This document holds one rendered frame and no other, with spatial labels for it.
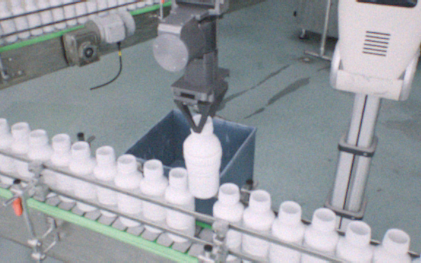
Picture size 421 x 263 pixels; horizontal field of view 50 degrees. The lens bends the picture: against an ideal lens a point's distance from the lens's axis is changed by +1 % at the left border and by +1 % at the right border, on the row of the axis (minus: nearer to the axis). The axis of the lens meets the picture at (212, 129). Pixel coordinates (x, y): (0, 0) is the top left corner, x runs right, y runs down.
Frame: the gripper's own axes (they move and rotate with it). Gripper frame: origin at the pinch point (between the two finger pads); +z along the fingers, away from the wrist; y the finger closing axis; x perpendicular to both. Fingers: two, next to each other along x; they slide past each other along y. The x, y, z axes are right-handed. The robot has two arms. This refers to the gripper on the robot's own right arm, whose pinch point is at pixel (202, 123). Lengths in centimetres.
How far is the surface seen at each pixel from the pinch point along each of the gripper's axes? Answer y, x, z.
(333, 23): -382, -44, 107
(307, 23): -391, -72, 114
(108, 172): 1.6, -21.7, 16.7
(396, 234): -1.7, 35.3, 13.7
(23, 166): 3, -46, 22
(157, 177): 0.9, -9.9, 14.7
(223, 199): 2.2, 5.3, 14.1
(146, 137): -38, -39, 36
